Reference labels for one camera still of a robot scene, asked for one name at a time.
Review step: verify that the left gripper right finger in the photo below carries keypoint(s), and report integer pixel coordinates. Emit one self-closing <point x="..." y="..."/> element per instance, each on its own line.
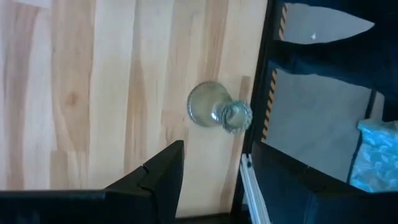
<point x="298" y="199"/>

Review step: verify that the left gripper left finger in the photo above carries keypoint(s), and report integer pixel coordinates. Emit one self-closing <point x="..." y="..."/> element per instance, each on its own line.
<point x="155" y="193"/>

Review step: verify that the clear glass candle holder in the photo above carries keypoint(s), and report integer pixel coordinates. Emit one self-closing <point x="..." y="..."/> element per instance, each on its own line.
<point x="206" y="104"/>

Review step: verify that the silver aluminium bar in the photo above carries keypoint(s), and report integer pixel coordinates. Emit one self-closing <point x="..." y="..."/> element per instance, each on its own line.
<point x="254" y="189"/>

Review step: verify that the teal patterned cloth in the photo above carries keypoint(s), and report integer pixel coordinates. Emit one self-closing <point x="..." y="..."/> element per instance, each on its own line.
<point x="377" y="155"/>

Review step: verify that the yellow black hazard tape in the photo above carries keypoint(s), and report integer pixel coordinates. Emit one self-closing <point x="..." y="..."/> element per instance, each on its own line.
<point x="269" y="105"/>

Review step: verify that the black metal table frame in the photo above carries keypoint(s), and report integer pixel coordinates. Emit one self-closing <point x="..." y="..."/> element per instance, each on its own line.
<point x="260" y="93"/>

